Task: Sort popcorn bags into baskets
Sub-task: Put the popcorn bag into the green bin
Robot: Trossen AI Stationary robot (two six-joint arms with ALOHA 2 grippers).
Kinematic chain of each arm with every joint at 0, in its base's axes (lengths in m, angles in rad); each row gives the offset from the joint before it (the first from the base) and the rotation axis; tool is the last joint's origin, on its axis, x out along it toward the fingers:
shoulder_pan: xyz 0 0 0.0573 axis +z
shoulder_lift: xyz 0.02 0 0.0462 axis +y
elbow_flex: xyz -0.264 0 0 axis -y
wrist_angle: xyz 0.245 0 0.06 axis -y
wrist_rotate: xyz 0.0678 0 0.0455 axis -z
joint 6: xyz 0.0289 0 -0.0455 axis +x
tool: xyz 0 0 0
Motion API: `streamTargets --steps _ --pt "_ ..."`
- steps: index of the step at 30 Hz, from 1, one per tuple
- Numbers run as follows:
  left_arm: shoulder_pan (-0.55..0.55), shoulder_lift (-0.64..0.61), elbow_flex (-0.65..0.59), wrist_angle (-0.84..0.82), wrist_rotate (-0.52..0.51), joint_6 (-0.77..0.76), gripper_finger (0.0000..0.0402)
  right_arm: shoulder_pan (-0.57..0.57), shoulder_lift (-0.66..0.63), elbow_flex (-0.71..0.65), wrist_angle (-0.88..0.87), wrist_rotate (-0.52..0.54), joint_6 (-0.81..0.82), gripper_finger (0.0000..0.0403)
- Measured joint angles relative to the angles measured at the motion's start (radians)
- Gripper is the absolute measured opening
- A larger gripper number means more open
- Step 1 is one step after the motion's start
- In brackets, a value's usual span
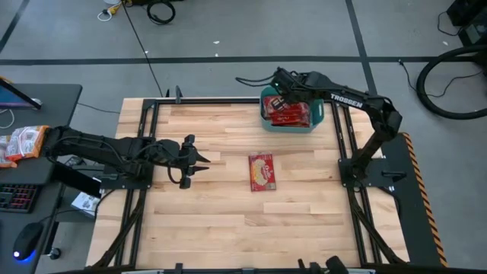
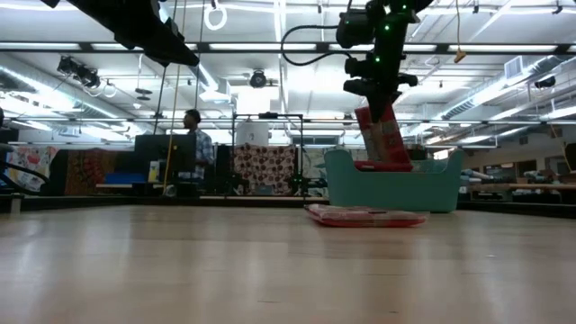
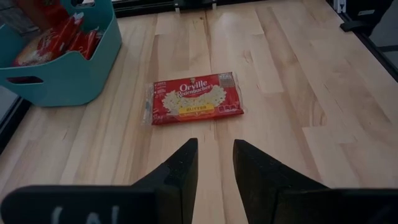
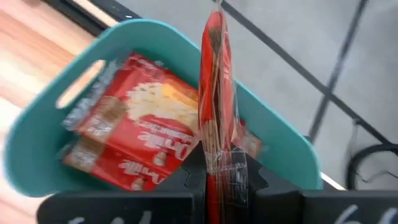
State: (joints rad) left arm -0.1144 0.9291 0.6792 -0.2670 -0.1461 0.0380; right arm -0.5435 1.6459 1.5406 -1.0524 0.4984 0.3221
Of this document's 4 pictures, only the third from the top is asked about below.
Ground teal plastic basket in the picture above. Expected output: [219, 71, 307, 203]
[0, 0, 123, 108]

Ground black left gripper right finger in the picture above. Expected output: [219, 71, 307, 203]
[233, 139, 398, 224]

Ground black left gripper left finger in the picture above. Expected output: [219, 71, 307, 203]
[0, 138, 199, 224]

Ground red Orville popcorn bag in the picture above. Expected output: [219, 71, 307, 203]
[67, 28, 103, 60]
[142, 71, 245, 126]
[12, 12, 85, 68]

